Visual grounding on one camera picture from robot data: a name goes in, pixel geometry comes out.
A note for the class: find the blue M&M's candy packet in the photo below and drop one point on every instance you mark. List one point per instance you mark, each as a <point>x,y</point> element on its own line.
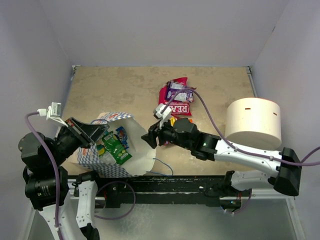
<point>122,136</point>

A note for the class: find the white cylindrical paper lamp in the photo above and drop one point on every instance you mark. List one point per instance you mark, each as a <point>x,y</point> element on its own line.
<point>254,122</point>

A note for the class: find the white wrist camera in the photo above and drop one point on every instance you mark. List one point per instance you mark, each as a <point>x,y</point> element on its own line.
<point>53,114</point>
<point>162,113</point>

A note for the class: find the purple Fox's candy bag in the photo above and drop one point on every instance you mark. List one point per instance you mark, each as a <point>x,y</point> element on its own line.
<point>168,133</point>

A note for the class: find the red Real chips bag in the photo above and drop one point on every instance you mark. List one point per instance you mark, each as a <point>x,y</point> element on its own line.
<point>181,103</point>

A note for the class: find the blue colourful snack bag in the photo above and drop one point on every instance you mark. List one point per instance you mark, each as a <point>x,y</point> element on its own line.
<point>101,150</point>

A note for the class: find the aluminium frame rails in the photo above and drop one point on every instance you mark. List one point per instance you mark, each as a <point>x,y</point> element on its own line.
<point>47,187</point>

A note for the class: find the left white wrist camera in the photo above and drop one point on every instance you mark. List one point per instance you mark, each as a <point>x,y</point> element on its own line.
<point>53,114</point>

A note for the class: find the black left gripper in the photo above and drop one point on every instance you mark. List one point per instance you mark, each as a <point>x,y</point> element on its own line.
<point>87,133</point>

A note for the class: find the purple chocolate snack packet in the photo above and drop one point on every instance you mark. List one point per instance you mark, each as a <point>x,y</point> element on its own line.
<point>174,86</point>

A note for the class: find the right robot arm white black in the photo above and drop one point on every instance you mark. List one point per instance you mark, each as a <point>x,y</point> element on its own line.
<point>274,169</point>

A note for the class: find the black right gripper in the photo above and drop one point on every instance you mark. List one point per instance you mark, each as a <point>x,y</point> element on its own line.
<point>152,139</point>

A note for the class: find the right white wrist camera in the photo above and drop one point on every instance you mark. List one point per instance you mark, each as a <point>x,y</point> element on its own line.
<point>162,113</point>

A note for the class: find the blue checkered paper bag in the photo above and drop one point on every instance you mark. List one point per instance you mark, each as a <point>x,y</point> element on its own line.
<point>143,156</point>

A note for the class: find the red small snack packet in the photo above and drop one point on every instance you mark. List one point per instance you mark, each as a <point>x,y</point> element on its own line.
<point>83,151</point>

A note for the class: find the green snack pack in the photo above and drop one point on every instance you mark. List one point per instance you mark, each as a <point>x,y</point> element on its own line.
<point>116,153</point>

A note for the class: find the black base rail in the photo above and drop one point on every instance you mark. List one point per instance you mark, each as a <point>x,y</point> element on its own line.
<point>208,190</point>

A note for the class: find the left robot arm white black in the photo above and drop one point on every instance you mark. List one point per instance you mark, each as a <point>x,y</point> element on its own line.
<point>46,181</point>

